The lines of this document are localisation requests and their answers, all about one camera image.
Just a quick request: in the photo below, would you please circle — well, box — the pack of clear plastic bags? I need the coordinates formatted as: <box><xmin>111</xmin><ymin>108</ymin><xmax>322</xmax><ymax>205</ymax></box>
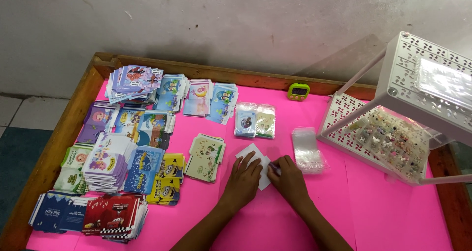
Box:
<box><xmin>414</xmin><ymin>57</ymin><xmax>472</xmax><ymax>112</ymax></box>

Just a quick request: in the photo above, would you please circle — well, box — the person's left hand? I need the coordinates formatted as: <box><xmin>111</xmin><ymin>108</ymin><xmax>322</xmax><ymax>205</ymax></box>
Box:
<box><xmin>221</xmin><ymin>150</ymin><xmax>263</xmax><ymax>212</ymax></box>

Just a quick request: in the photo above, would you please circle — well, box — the stack of red car cards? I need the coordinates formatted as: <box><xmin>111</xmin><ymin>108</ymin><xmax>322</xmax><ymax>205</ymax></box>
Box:
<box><xmin>81</xmin><ymin>194</ymin><xmax>149</xmax><ymax>243</ymax></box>

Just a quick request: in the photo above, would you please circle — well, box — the stack of purple girl cards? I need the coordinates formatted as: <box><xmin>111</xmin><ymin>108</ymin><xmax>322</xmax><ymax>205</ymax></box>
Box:
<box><xmin>75</xmin><ymin>101</ymin><xmax>121</xmax><ymax>145</ymax></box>

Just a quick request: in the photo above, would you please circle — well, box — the stack of green white cards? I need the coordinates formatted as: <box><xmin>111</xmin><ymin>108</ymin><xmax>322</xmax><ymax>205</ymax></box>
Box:
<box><xmin>53</xmin><ymin>143</ymin><xmax>95</xmax><ymax>195</ymax></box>

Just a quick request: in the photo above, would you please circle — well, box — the stack of white purple cards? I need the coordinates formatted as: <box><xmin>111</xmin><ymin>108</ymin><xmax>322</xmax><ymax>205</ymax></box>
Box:
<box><xmin>83</xmin><ymin>133</ymin><xmax>138</xmax><ymax>194</ymax></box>

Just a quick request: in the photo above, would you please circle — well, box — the stack of blue shark cards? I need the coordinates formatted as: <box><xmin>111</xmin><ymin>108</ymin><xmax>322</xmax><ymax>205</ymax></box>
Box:
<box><xmin>123</xmin><ymin>146</ymin><xmax>166</xmax><ymax>195</ymax></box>

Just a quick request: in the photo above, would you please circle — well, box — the person's right hand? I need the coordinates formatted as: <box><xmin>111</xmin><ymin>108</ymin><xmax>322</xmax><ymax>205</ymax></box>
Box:
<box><xmin>266</xmin><ymin>155</ymin><xmax>310</xmax><ymax>208</ymax></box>

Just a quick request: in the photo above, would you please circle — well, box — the stack of blue green cards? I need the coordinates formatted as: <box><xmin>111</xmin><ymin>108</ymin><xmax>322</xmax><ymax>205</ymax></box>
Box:
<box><xmin>136</xmin><ymin>110</ymin><xmax>176</xmax><ymax>151</ymax></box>

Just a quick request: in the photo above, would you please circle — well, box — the stack of dark blue cards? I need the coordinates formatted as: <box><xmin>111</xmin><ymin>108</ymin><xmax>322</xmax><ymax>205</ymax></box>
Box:
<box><xmin>28</xmin><ymin>191</ymin><xmax>93</xmax><ymax>234</ymax></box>

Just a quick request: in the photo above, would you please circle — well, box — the green digital timer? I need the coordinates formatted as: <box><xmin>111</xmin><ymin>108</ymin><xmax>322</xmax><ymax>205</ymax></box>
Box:
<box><xmin>287</xmin><ymin>83</ymin><xmax>311</xmax><ymax>102</ymax></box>

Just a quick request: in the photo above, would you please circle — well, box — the wooden table frame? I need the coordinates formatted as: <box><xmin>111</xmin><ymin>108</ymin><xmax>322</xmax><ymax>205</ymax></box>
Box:
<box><xmin>0</xmin><ymin>52</ymin><xmax>472</xmax><ymax>251</ymax></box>

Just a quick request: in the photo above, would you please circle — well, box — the white perforated plastic rack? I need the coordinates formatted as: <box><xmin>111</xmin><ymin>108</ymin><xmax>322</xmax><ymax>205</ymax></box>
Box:
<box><xmin>316</xmin><ymin>31</ymin><xmax>472</xmax><ymax>187</ymax></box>

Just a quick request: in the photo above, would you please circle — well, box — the pile of bagged blue cards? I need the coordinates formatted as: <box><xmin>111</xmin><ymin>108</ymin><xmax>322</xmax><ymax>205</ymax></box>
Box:
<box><xmin>234</xmin><ymin>102</ymin><xmax>257</xmax><ymax>138</ymax></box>

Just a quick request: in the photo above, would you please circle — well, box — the stack of yellow cartoon cards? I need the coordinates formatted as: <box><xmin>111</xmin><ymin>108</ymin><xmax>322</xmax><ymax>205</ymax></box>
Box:
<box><xmin>146</xmin><ymin>176</ymin><xmax>181</xmax><ymax>207</ymax></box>
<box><xmin>159</xmin><ymin>153</ymin><xmax>187</xmax><ymax>180</ymax></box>

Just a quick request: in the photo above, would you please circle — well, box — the clear bead organizer box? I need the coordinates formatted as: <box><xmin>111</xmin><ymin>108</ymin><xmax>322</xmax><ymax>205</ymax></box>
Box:
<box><xmin>355</xmin><ymin>109</ymin><xmax>431</xmax><ymax>181</ymax></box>

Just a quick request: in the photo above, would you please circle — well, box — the pile of bagged cream cards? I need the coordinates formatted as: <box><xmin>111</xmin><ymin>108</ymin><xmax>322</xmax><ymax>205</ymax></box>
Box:
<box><xmin>255</xmin><ymin>104</ymin><xmax>276</xmax><ymax>139</ymax></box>

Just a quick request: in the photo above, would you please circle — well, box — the stack of blue penguin cards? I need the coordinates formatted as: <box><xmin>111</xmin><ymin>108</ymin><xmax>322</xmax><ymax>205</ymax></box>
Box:
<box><xmin>153</xmin><ymin>74</ymin><xmax>189</xmax><ymax>112</ymax></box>
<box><xmin>206</xmin><ymin>82</ymin><xmax>239</xmax><ymax>126</ymax></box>

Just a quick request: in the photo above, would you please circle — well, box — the stack of clear plastic sleeves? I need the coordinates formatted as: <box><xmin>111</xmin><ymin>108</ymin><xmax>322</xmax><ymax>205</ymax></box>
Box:
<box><xmin>291</xmin><ymin>127</ymin><xmax>328</xmax><ymax>175</ymax></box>

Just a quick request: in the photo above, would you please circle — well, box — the stack of pink white cards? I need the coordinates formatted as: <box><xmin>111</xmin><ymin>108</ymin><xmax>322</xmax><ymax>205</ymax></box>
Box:
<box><xmin>183</xmin><ymin>79</ymin><xmax>214</xmax><ymax>118</ymax></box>

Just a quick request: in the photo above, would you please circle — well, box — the stack of purple octopus cards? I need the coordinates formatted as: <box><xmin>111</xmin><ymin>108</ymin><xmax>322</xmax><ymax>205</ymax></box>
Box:
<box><xmin>105</xmin><ymin>65</ymin><xmax>164</xmax><ymax>104</ymax></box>

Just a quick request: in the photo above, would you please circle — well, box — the pink paper table cover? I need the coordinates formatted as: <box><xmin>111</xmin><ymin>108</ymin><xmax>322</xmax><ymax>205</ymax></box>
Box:
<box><xmin>26</xmin><ymin>79</ymin><xmax>455</xmax><ymax>251</ymax></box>

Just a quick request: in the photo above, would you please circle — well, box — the stack of blue yellow cards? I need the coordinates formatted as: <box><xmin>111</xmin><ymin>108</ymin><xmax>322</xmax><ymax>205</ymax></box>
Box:
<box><xmin>112</xmin><ymin>105</ymin><xmax>145</xmax><ymax>142</ymax></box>

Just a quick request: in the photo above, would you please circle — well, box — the white paper card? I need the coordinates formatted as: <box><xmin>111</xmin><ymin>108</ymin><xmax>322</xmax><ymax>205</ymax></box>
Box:
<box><xmin>235</xmin><ymin>143</ymin><xmax>276</xmax><ymax>191</ymax></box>

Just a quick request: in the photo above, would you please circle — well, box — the stack of cream cartoon cards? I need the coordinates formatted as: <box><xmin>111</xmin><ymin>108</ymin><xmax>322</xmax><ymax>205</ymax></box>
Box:
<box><xmin>185</xmin><ymin>133</ymin><xmax>226</xmax><ymax>184</ymax></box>

